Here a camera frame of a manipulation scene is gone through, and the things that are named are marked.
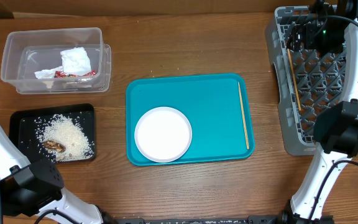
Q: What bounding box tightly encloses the teal plastic tray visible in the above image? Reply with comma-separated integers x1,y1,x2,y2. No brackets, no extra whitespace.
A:
126,73,255,166

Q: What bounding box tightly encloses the white round plate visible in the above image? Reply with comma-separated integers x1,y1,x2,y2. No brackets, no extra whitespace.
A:
134,106,193,163

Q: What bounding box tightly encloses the red snack wrapper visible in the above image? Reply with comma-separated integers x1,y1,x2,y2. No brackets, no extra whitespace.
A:
54,70,96,78

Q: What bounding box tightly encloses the brown food scrap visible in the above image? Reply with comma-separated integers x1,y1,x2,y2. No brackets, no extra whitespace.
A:
43,140,66,152

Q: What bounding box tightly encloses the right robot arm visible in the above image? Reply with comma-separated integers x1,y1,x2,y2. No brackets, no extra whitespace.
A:
265,0,358,223

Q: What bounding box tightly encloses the wooden chopstick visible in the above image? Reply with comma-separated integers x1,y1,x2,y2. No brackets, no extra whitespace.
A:
237,82,250,150
287,48,302,111

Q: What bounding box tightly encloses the clear plastic bin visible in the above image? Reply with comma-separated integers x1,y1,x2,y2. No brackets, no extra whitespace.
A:
0,27,112,95

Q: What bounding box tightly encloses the pile of white rice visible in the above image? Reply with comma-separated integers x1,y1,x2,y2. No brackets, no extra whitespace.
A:
34,114,95,162

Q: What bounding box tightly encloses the white napkin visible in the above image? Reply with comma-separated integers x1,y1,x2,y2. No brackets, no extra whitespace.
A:
60,47,91,76

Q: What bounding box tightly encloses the white crumpled tissue in bin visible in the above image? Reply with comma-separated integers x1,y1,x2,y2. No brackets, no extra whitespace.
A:
34,66,63,79

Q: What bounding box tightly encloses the grey dishwasher rack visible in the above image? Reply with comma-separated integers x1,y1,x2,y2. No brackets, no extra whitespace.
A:
265,6,358,156

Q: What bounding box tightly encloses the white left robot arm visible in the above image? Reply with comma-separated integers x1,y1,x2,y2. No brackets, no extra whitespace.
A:
0,126,117,223

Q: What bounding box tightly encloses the black food waste tray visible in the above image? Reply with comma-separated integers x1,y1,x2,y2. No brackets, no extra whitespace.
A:
9,103,96,163

